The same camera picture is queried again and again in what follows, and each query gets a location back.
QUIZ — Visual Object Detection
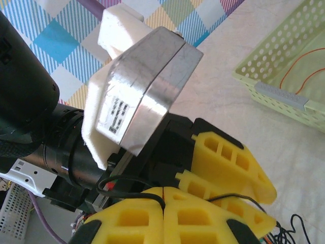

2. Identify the pale green perforated basket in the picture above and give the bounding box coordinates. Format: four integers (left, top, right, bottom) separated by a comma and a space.
232, 0, 325, 133

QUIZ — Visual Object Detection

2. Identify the slotted cable duct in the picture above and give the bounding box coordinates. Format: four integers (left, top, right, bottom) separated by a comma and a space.
0, 181, 34, 241

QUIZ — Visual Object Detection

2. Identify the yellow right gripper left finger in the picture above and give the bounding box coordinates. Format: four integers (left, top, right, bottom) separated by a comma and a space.
68, 187, 166, 244

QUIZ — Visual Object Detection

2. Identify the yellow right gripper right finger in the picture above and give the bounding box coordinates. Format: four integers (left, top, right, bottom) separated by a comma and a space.
164, 187, 262, 244

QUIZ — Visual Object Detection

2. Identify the small coloured wire bundle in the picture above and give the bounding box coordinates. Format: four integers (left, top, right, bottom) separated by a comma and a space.
70, 211, 89, 231

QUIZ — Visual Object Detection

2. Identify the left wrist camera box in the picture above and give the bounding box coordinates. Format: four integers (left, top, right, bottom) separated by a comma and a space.
80, 4, 205, 171

